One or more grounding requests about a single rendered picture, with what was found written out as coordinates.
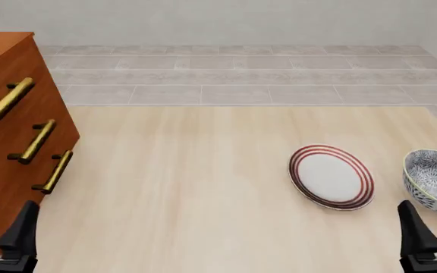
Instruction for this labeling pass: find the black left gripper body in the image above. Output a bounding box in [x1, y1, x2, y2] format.
[0, 254, 39, 273]

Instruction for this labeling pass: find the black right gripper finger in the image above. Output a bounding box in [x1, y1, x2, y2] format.
[397, 199, 437, 260]

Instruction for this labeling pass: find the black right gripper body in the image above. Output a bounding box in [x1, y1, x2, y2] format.
[399, 254, 437, 273]

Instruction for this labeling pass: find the black white patterned bowl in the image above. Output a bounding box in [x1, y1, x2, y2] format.
[402, 148, 437, 215]

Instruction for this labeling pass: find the brass drawer handle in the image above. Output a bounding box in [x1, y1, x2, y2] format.
[7, 118, 57, 165]
[0, 77, 36, 124]
[31, 149, 74, 196]

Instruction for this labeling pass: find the white plate with red rings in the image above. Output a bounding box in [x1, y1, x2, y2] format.
[288, 143, 376, 212]

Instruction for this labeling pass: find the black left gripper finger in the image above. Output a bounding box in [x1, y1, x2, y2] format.
[0, 200, 40, 260]

